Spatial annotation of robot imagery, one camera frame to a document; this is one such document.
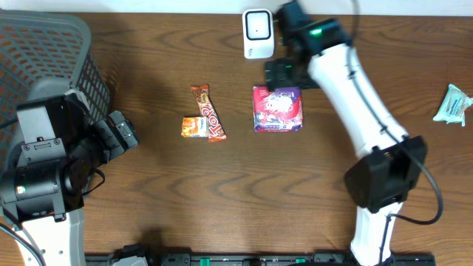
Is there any grey plastic mesh basket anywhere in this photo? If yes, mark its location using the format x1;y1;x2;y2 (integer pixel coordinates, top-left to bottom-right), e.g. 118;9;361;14
1;10;112;171

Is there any small orange snack packet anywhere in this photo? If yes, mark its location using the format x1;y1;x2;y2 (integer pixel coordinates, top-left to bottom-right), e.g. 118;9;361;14
181;117;208;137

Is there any teal white snack packet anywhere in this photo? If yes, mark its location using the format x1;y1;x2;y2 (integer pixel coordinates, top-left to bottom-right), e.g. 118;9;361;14
432;84;472;127

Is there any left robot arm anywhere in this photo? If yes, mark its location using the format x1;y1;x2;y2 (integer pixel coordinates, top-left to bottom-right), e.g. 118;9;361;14
1;92;139;265

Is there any purple snack packet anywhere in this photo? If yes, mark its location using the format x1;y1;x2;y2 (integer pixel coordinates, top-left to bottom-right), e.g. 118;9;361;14
253;86;303;132

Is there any white barcode scanner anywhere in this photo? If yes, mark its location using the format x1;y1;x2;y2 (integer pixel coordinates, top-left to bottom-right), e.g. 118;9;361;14
242;9;275;59

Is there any orange chocolate bar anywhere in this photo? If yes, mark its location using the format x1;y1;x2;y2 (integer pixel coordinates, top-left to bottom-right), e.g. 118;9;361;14
191;84;227;142

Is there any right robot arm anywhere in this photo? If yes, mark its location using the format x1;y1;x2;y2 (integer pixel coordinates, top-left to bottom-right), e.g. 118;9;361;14
265;1;426;265

